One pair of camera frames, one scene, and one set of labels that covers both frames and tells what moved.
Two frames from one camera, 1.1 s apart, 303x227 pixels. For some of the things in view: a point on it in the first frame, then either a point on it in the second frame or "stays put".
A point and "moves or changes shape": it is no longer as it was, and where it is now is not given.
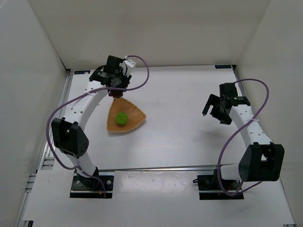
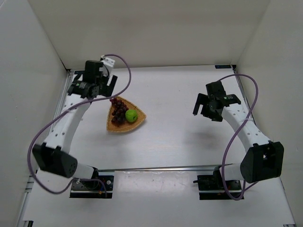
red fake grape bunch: (117, 93) moves or changes shape
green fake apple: (121, 118) to (131, 115)
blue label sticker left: (81, 72) stays put
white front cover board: (153, 198) stays put
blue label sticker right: (223, 66) stays put
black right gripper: (218, 108) to (206, 104)
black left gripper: (119, 85) to (107, 84)
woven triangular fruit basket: (135, 114) stays put
